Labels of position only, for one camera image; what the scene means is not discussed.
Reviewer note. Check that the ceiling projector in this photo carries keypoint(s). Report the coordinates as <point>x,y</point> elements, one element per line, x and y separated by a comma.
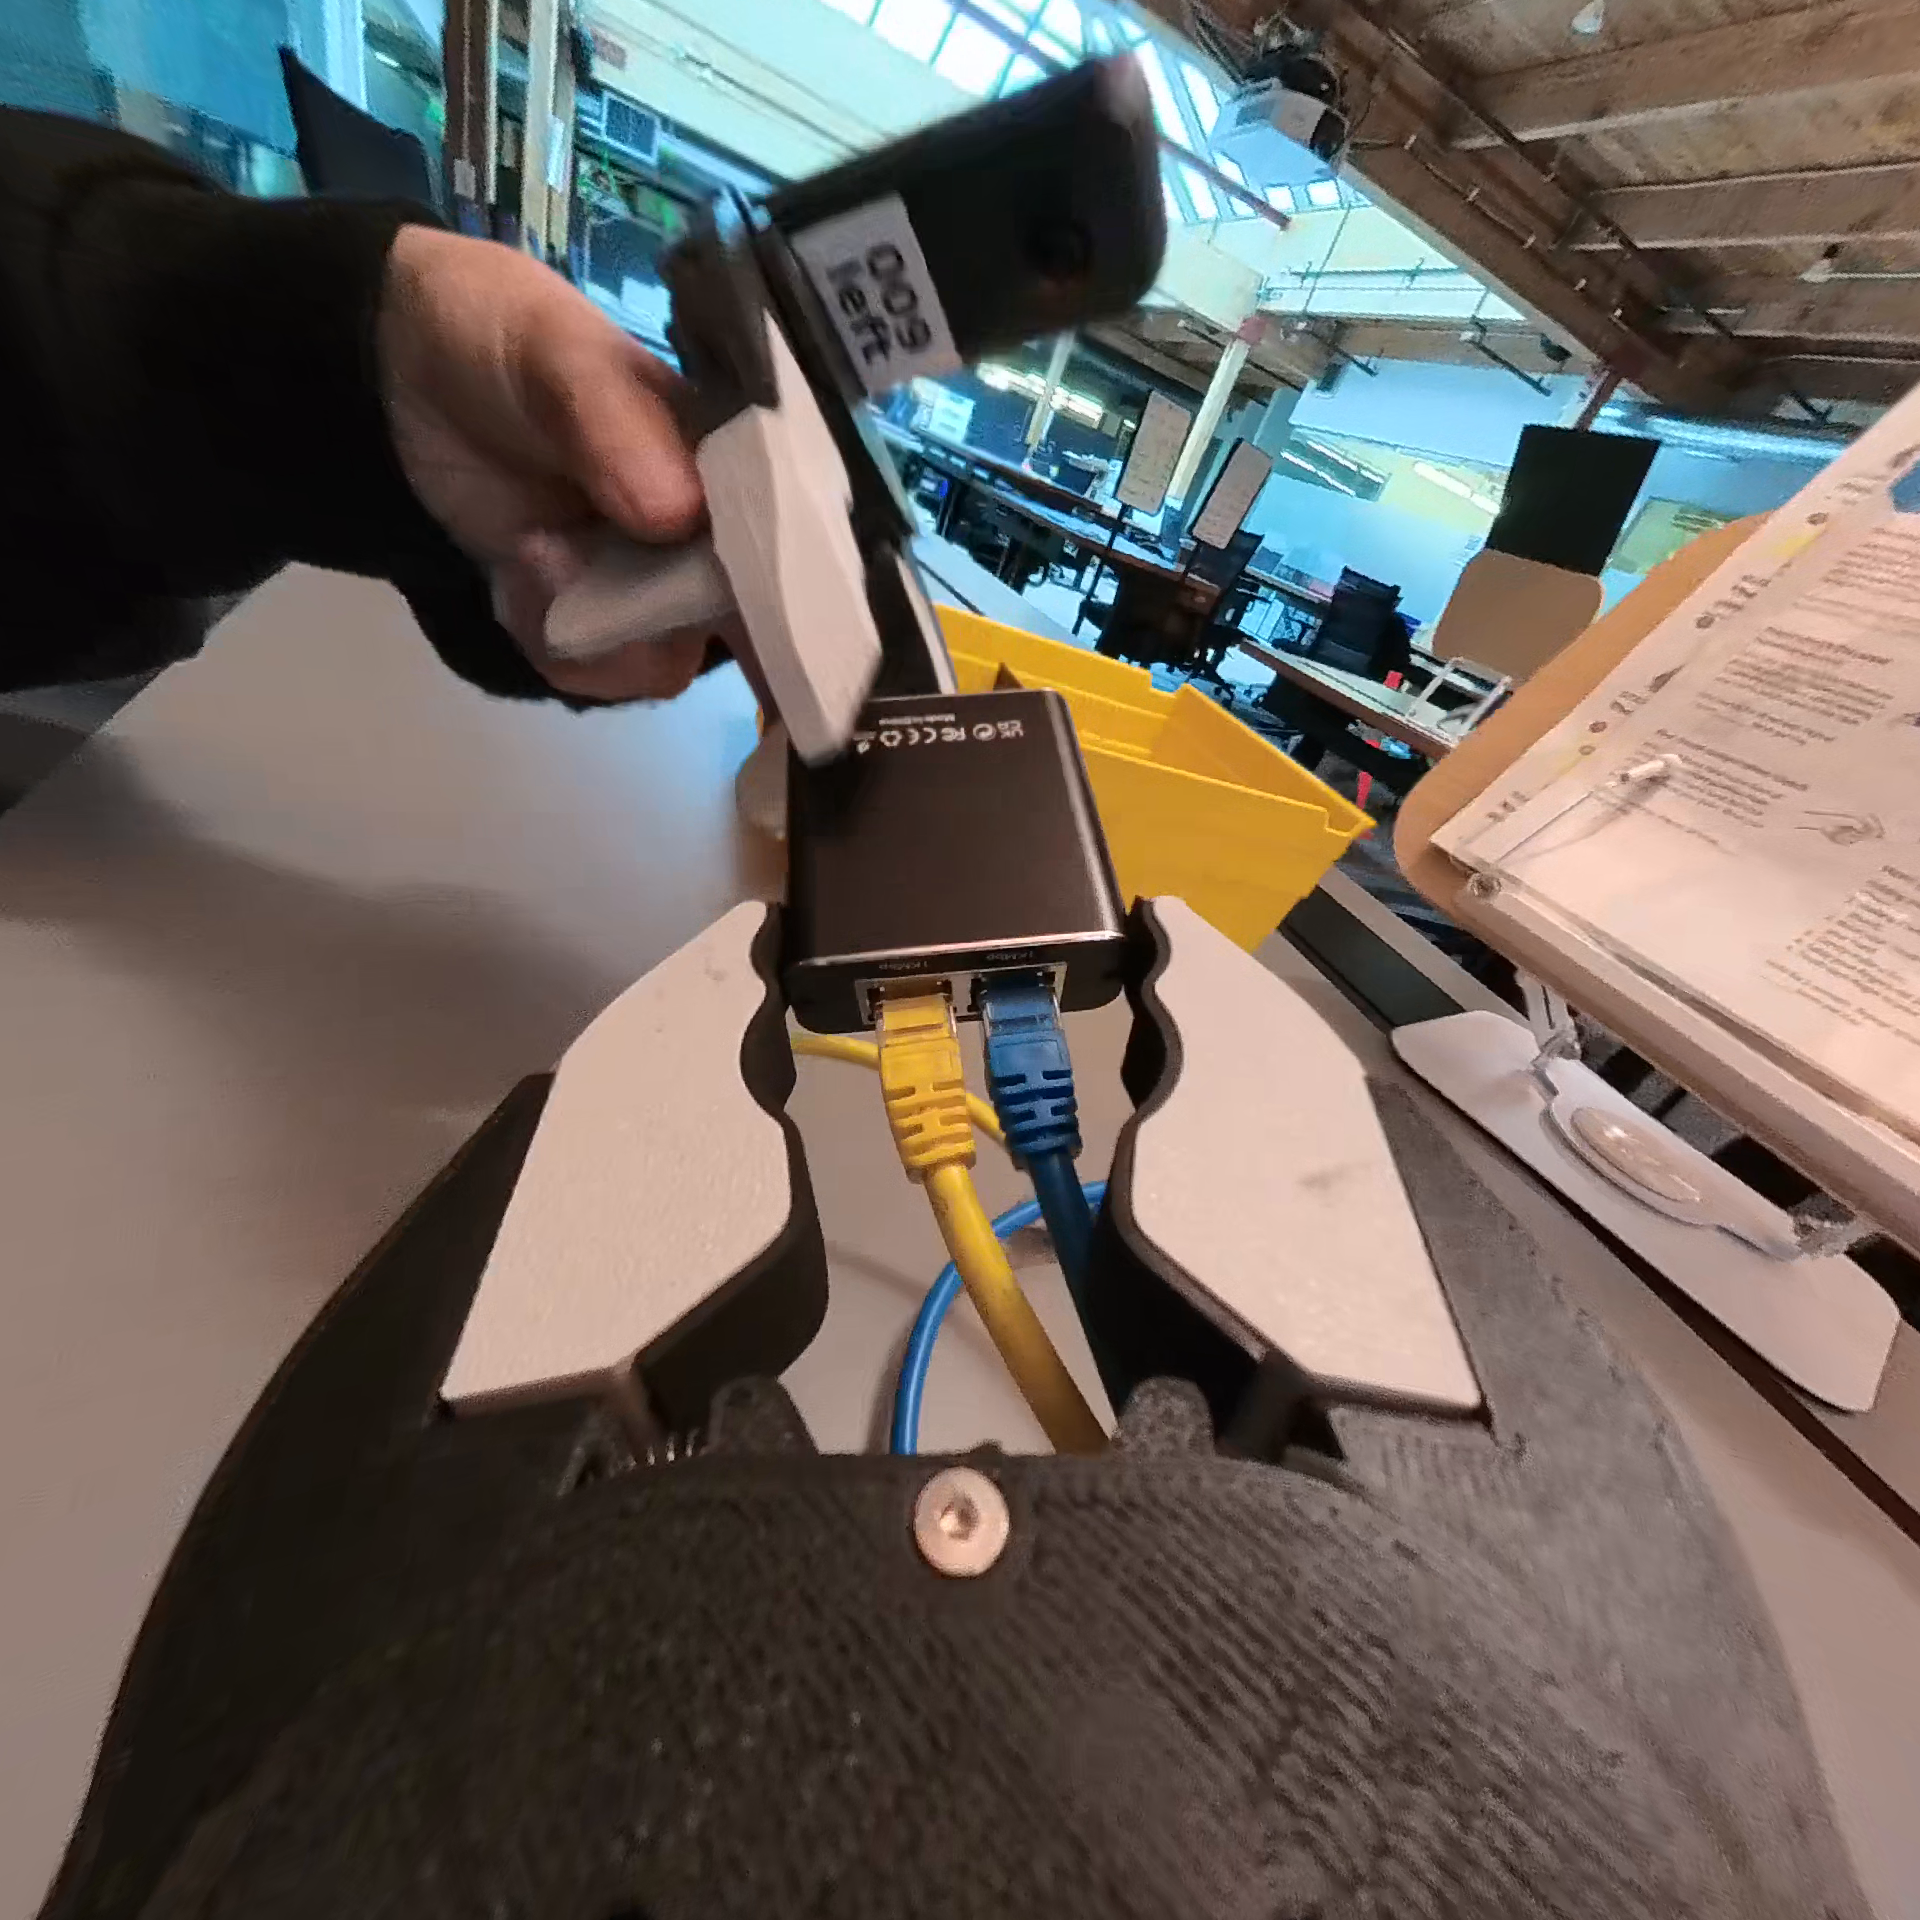
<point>1276,130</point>

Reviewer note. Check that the yellow plastic bin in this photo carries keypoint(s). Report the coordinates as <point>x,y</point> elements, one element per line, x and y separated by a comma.
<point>1200,811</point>

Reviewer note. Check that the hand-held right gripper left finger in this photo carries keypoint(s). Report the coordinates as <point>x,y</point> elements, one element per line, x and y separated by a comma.
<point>646,1186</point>

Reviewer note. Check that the person's left hand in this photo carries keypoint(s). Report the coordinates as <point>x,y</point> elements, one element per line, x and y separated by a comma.
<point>510,406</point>

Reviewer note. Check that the grey desk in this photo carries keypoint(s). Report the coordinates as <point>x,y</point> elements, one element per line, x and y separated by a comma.
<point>301,932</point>

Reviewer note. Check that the black panel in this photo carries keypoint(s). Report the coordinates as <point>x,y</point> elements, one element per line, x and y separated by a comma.
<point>1576,503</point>

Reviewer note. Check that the black network box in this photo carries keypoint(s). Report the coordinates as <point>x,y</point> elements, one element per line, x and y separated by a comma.
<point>944,840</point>

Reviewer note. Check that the printed paper sheets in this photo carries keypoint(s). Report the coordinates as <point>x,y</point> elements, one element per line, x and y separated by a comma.
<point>1770,750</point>

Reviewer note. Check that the black office chair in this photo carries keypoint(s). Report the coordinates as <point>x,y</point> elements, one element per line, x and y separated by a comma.
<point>1359,623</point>

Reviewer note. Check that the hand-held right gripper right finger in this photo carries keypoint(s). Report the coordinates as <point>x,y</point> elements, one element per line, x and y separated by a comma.
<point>1290,1186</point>

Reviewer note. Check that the wooden document board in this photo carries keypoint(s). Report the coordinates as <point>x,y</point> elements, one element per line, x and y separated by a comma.
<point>1501,720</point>

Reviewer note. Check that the white stand base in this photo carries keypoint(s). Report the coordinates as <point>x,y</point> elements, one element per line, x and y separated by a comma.
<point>1770,1306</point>

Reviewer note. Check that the person's left forearm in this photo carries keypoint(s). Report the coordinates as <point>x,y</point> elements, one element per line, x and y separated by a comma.
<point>182,375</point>

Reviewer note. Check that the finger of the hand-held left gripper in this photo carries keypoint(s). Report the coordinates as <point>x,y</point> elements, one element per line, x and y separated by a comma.
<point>917,645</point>
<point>796,571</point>

